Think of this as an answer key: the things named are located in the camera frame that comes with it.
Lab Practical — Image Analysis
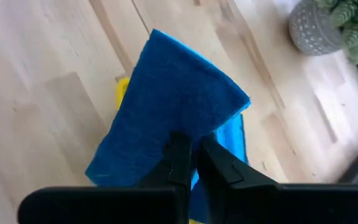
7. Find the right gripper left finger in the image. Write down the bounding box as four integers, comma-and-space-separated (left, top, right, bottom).
136, 131, 195, 189

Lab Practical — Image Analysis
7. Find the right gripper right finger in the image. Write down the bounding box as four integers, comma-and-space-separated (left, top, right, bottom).
196, 133, 280, 190

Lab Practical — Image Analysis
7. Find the yellow plastic basket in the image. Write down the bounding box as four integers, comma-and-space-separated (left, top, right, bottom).
115, 77, 205, 224

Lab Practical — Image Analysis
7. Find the potted green succulent plant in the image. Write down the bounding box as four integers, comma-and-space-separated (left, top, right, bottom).
288, 0, 358, 65

